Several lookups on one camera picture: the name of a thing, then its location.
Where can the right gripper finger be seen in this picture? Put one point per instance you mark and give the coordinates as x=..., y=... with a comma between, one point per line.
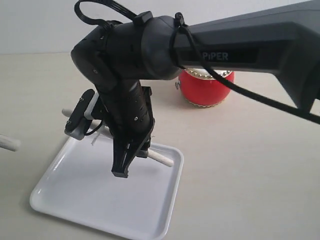
x=125, y=150
x=143, y=152

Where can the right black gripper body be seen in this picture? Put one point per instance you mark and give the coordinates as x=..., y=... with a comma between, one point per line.
x=128, y=114

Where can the white wooden drumstick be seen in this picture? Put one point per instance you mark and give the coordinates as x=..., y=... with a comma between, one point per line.
x=150, y=153
x=9, y=143

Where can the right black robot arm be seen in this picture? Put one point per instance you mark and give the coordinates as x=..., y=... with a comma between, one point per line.
x=283, y=41

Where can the small red drum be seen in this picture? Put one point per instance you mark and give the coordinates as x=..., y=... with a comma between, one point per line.
x=200, y=88

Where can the white plastic tray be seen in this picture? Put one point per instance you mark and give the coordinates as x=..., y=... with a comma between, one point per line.
x=79, y=187

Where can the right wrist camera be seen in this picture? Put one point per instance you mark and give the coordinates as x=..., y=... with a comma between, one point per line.
x=77, y=124

